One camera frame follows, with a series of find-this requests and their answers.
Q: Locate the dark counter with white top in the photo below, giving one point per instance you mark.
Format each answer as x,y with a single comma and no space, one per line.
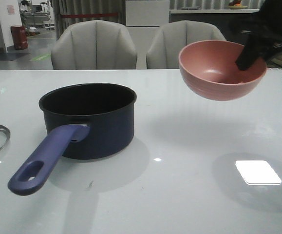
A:
220,18

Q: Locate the left beige chair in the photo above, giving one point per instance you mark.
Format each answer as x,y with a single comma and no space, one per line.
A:
94,45

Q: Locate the fruit plate on counter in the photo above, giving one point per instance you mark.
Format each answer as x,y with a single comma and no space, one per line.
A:
236,4

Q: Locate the dark blue saucepan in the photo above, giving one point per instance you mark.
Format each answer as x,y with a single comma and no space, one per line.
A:
83,121

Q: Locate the white cabinet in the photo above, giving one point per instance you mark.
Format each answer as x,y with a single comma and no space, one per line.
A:
143,17

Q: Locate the red trash bin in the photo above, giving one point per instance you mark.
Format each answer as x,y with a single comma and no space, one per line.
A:
19,37

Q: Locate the beige chair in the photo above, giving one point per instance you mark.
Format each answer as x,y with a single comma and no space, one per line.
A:
170,38
94,45

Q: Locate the right beige chair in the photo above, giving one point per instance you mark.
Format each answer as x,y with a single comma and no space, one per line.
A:
170,38

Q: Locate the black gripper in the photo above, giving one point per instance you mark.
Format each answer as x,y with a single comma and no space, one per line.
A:
264,33

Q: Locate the pink bowl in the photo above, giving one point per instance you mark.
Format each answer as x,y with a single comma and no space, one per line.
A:
209,69

